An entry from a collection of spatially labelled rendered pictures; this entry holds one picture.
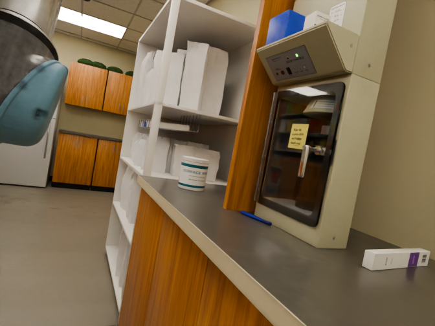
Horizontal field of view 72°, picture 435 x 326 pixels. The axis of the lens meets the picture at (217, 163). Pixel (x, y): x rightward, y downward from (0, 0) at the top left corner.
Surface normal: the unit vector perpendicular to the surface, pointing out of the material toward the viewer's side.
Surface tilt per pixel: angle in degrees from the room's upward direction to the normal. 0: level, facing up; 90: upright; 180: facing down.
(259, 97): 90
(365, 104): 90
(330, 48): 135
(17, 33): 59
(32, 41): 63
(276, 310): 90
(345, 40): 90
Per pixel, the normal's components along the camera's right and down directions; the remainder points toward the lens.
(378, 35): 0.42, 0.12
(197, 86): -0.24, 0.11
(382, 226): -0.89, -0.14
